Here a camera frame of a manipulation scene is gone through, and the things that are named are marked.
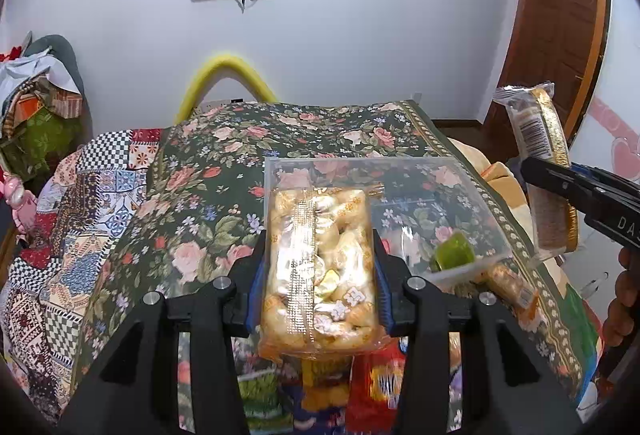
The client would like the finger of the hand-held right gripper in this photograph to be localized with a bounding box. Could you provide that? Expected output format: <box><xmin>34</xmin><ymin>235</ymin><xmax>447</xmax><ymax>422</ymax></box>
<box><xmin>570</xmin><ymin>162</ymin><xmax>611</xmax><ymax>183</ymax></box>
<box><xmin>520</xmin><ymin>156</ymin><xmax>593</xmax><ymax>218</ymax></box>

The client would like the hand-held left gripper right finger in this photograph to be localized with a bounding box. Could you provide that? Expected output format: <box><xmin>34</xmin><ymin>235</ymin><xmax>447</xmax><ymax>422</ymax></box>
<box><xmin>372</xmin><ymin>232</ymin><xmax>583</xmax><ymax>435</ymax></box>

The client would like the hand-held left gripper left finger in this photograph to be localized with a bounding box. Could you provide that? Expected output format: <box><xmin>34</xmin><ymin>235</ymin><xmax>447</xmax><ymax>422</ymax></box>
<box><xmin>57</xmin><ymin>230</ymin><xmax>268</xmax><ymax>435</ymax></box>

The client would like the gold-edged cake packet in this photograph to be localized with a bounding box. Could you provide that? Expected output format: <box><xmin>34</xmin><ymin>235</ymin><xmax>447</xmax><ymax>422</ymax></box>
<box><xmin>492</xmin><ymin>82</ymin><xmax>581</xmax><ymax>261</ymax></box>

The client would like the clear biscuit packet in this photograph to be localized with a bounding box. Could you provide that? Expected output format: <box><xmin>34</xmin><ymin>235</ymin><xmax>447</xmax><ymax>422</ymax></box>
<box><xmin>257</xmin><ymin>188</ymin><xmax>391</xmax><ymax>361</ymax></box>

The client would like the red snack packet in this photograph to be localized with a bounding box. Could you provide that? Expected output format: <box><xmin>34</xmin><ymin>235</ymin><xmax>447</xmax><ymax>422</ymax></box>
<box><xmin>345</xmin><ymin>350</ymin><xmax>408</xmax><ymax>433</ymax></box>

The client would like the yellow snack packet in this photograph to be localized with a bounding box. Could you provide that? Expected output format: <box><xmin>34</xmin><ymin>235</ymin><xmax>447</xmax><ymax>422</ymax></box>
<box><xmin>300</xmin><ymin>357</ymin><xmax>353</xmax><ymax>411</ymax></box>

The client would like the clear plastic container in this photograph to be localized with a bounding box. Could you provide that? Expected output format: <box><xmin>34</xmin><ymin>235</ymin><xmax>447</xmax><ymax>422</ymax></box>
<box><xmin>262</xmin><ymin>155</ymin><xmax>516</xmax><ymax>291</ymax></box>

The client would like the person's right hand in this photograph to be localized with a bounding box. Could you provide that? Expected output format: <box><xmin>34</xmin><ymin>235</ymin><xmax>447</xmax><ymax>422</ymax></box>
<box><xmin>601</xmin><ymin>246</ymin><xmax>640</xmax><ymax>351</ymax></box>

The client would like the cream cartoon quilt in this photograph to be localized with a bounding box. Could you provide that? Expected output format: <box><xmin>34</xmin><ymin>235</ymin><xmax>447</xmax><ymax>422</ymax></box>
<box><xmin>450</xmin><ymin>138</ymin><xmax>618</xmax><ymax>421</ymax></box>

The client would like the white wardrobe door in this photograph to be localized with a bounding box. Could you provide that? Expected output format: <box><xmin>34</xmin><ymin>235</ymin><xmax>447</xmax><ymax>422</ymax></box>
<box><xmin>565</xmin><ymin>0</ymin><xmax>640</xmax><ymax>196</ymax></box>

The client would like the green jelly cup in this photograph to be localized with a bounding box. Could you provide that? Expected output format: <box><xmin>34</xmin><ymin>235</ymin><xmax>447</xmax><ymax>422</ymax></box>
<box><xmin>432</xmin><ymin>231</ymin><xmax>476</xmax><ymax>272</ymax></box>

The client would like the floral blanket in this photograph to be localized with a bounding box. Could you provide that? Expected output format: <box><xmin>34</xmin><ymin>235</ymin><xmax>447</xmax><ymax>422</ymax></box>
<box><xmin>87</xmin><ymin>100</ymin><xmax>601</xmax><ymax>435</ymax></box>

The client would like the green snack packet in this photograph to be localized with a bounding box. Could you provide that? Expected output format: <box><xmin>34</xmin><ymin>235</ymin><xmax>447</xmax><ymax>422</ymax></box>
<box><xmin>237</xmin><ymin>365</ymin><xmax>296</xmax><ymax>435</ymax></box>

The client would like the orange snack packet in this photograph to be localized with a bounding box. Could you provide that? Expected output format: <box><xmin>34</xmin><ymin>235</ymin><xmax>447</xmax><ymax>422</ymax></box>
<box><xmin>482</xmin><ymin>262</ymin><xmax>538</xmax><ymax>311</ymax></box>

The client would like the brown wooden door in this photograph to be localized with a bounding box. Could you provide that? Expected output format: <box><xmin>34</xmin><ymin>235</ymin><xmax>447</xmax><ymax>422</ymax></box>
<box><xmin>482</xmin><ymin>0</ymin><xmax>603</xmax><ymax>141</ymax></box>

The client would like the patchwork quilt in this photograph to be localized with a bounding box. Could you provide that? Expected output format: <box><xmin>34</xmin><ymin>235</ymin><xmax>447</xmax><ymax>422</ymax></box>
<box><xmin>0</xmin><ymin>128</ymin><xmax>166</xmax><ymax>426</ymax></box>

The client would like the yellow foam tube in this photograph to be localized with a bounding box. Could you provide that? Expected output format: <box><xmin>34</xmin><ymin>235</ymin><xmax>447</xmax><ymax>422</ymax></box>
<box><xmin>174</xmin><ymin>54</ymin><xmax>278</xmax><ymax>126</ymax></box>

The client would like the pink toy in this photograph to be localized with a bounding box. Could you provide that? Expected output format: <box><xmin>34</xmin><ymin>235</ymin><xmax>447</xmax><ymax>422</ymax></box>
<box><xmin>0</xmin><ymin>172</ymin><xmax>37</xmax><ymax>234</ymax></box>

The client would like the pile of clothes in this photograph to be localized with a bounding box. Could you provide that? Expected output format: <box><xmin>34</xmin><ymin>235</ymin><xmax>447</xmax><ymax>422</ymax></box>
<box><xmin>0</xmin><ymin>32</ymin><xmax>93</xmax><ymax>178</ymax></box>

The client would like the grey chair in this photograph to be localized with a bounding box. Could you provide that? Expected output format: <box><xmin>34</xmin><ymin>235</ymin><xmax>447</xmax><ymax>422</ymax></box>
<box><xmin>27</xmin><ymin>34</ymin><xmax>85</xmax><ymax>93</ymax></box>

